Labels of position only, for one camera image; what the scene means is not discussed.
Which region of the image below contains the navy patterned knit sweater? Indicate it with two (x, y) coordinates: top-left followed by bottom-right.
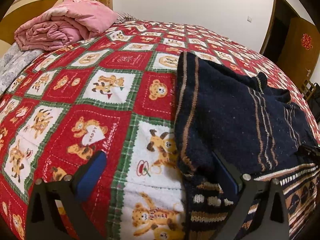
(174, 52), (319, 239)

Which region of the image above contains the black bag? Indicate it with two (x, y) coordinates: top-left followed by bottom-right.
(308, 83), (320, 123)

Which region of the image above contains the wooden chair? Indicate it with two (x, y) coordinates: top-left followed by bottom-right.
(299, 79), (319, 102)

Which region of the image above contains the red teddy bear bedspread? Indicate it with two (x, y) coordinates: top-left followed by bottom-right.
(1, 21), (319, 239)

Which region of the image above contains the grey floral pillow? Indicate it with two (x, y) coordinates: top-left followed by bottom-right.
(0, 42), (44, 96)

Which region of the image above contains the brown wooden door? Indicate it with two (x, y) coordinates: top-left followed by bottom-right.
(276, 17), (319, 88)

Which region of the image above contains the folded pink blanket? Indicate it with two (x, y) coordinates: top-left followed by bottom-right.
(14, 0), (118, 51)

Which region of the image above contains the cream wooden headboard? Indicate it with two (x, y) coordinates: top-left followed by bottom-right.
(1, 0), (64, 55)

